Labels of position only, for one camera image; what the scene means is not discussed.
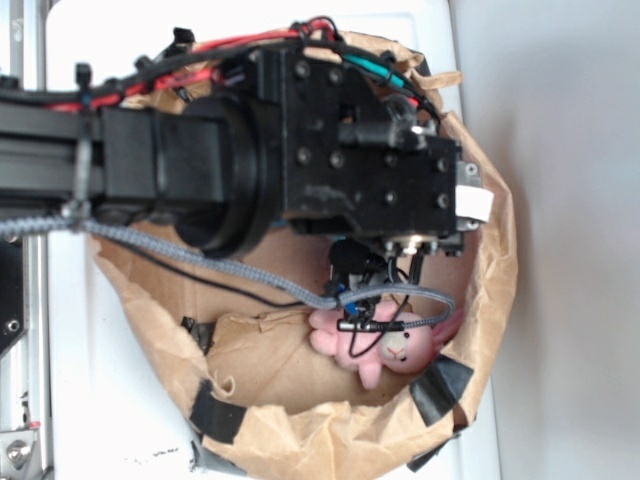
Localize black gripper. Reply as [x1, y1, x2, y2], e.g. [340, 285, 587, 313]
[256, 49, 494, 255]

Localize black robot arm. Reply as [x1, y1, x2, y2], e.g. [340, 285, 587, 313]
[1, 40, 494, 258]

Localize pink plush toy animal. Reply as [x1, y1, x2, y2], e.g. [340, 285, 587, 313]
[309, 300, 464, 390]

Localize brown paper bag bin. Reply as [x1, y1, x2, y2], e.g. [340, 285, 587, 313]
[89, 29, 516, 480]

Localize red and black wire bundle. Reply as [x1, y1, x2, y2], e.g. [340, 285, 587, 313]
[0, 17, 441, 126]

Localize grey braided cable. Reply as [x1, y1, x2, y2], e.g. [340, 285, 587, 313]
[0, 214, 457, 331]

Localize metal frame rail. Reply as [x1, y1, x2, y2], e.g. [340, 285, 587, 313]
[1, 1, 55, 479]

